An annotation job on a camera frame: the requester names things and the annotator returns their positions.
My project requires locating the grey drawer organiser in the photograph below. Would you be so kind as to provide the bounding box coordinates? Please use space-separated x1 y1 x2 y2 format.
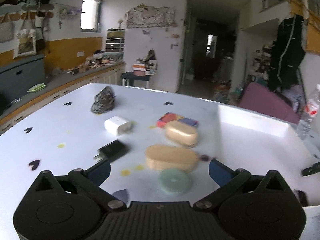
105 28 125 53

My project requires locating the pink orange pot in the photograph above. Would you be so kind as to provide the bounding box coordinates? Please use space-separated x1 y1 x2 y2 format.
132 63 146 76

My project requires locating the purple armchair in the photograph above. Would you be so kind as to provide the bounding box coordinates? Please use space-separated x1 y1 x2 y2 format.
239 82 299 124

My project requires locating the green packet on counter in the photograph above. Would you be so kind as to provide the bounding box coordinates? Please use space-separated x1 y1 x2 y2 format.
28 83 46 93

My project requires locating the white cardboard tray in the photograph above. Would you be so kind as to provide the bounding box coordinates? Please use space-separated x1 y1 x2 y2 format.
211 104 319 239

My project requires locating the black hair claw clip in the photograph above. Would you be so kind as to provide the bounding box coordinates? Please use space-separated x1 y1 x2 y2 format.
91 86 116 114

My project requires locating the fabric wall hanging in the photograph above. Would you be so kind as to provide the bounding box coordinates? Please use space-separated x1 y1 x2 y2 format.
126 4 177 29

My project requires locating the cream cabinet counter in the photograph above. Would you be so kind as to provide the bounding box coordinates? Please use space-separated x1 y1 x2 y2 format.
1 62 126 134

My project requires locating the canvas tote bag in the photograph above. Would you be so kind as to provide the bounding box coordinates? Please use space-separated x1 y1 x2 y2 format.
12 12 37 60

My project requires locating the colourful card box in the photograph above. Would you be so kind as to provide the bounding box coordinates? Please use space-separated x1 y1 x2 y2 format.
156 112 199 128

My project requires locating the small dark stool table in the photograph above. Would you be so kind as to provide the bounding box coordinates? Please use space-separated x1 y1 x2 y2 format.
121 72 150 88

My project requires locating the clear water bottle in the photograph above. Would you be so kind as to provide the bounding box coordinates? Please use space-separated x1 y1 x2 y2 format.
296 84 319 140

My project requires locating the black wall charger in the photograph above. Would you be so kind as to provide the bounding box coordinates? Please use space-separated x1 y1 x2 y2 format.
93 140 129 163

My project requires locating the beige oval case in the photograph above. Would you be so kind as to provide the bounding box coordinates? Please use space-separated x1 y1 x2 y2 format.
164 120 199 148

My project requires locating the white wall charger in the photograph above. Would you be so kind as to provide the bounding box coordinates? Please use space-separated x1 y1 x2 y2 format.
104 115 133 136

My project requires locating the black hanging garment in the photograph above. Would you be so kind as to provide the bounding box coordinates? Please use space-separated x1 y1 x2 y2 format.
268 15 305 91

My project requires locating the mint green round disc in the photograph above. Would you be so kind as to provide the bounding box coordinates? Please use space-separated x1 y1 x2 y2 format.
158 168 191 196

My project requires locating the wooden oval block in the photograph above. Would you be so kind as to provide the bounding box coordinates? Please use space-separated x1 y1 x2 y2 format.
145 145 199 173

